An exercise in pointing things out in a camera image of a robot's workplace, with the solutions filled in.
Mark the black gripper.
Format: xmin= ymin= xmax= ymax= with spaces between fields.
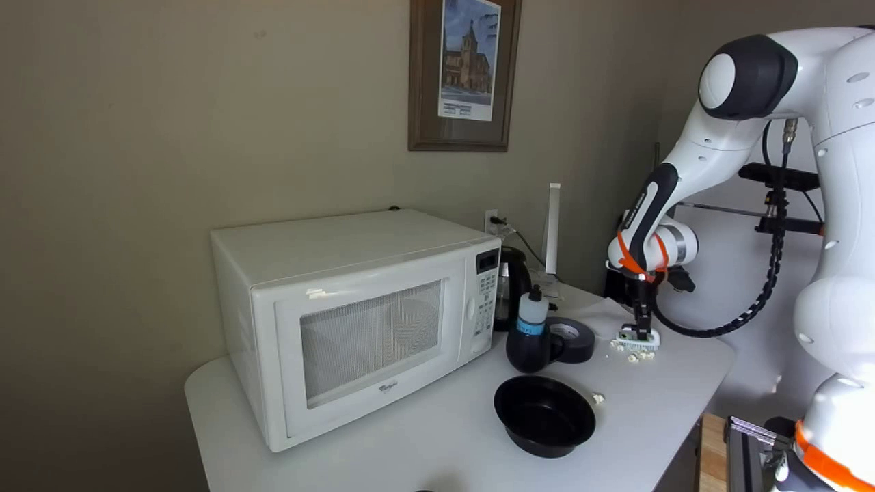
xmin=627 ymin=271 xmax=661 ymax=341

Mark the white green brush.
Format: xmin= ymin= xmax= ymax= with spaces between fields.
xmin=607 ymin=326 xmax=661 ymax=358

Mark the black tape roll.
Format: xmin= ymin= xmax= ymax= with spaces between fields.
xmin=548 ymin=317 xmax=600 ymax=367

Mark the white bottle blue label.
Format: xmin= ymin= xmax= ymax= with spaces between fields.
xmin=514 ymin=282 xmax=553 ymax=338

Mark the white upright tube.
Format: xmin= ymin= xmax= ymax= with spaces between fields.
xmin=544 ymin=181 xmax=563 ymax=275

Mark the black round bowl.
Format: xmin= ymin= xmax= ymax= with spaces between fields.
xmin=492 ymin=375 xmax=600 ymax=460

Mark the dark glass bottle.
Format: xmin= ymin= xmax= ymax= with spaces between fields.
xmin=495 ymin=245 xmax=533 ymax=332

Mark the wooden robot stand top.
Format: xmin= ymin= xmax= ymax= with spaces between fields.
xmin=694 ymin=413 xmax=733 ymax=492

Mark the white microwave oven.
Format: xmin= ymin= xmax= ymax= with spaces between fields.
xmin=208 ymin=204 xmax=506 ymax=455

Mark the wooden framed picture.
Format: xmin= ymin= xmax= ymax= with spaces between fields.
xmin=406 ymin=0 xmax=526 ymax=156

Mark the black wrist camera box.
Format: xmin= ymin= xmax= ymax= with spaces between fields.
xmin=603 ymin=259 xmax=641 ymax=309

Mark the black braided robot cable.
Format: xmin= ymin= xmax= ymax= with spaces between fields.
xmin=652 ymin=115 xmax=806 ymax=341

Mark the black cord in outlet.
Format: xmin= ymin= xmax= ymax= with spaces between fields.
xmin=495 ymin=216 xmax=549 ymax=272

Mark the black camera on tripod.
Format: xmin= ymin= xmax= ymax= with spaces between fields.
xmin=679 ymin=162 xmax=828 ymax=241

